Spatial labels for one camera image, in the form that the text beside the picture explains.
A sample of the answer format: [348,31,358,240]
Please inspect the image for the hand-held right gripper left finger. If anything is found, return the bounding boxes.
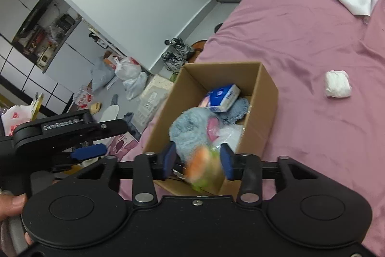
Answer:
[74,141,179,207]

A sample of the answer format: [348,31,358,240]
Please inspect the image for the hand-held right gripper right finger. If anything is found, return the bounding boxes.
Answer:
[219,142,322,206]

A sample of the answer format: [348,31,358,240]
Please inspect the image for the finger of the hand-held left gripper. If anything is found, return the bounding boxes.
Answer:
[52,143,108,172]

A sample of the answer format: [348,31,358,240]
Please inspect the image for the hamburger plush toy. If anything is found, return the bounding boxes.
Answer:
[186,145,225,192]

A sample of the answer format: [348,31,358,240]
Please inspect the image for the clear bag of white stuffing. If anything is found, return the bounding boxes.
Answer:
[217,124,245,153]

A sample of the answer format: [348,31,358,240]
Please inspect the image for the grey fluffy plush toy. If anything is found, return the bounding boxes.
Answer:
[169,108,223,161]

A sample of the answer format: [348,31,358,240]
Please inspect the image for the brown cardboard box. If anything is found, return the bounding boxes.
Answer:
[141,62,279,197]

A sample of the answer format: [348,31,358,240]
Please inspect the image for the blue white tissue pack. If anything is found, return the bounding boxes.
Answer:
[207,84,241,113]

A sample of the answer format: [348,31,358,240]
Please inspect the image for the white wrapped soft bundle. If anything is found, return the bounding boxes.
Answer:
[324,70,352,99]

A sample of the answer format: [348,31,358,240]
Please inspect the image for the person's left hand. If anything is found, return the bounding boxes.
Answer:
[0,193,28,220]

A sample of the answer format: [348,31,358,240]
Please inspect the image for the pink printed bag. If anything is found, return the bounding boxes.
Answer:
[107,132,139,163]

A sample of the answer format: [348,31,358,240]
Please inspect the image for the white bag with red print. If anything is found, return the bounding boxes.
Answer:
[0,105,32,137]

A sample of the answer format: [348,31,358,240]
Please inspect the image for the dark grey sock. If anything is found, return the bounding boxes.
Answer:
[122,112,140,140]

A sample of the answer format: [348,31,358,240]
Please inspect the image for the blue-grey fluffy cloth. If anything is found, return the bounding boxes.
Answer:
[221,97,250,125]

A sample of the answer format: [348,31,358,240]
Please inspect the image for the red white snack bag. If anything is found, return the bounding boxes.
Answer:
[74,85,94,110]

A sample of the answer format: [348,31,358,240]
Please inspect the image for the white dotted package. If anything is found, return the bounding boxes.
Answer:
[137,75,175,128]

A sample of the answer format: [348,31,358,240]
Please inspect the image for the grey plastic bag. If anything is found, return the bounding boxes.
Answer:
[92,57,116,92]

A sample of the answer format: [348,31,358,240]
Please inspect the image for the white plastic bag red contents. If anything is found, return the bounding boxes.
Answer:
[114,57,142,80]

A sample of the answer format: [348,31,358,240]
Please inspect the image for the small orange cardboard box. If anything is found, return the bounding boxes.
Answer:
[104,52,124,68]

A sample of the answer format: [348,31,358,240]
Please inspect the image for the white cabinet with open shelf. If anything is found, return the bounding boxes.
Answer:
[0,0,91,125]

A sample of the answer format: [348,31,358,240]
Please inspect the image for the grey black sneaker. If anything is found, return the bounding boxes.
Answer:
[161,52,185,72]
[170,38,194,60]

